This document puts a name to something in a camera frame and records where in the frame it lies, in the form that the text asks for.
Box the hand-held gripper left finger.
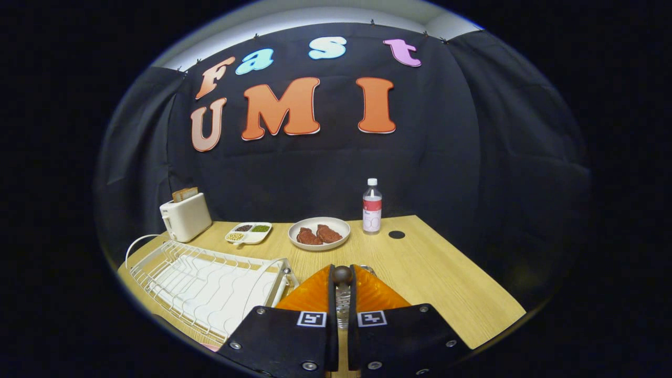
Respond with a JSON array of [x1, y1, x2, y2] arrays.
[[218, 264, 339, 376]]

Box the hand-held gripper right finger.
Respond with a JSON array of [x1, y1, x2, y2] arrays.
[[348, 264, 473, 376]]

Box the wooden handled metal spoon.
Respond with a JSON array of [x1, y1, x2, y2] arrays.
[[332, 266, 353, 330]]

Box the white wire dish rack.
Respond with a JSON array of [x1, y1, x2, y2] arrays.
[[126, 240, 299, 344]]

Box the white plate with meat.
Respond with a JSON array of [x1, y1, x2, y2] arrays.
[[288, 217, 351, 251]]

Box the white divided snack tray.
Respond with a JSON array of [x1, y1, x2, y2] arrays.
[[225, 222, 272, 246]]

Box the plastic water bottle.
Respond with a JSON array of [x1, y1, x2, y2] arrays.
[[362, 178, 383, 235]]

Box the white toaster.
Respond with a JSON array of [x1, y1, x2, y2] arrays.
[[160, 193, 213, 243]]

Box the black backdrop cloth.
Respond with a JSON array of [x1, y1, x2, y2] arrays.
[[94, 21, 591, 295]]

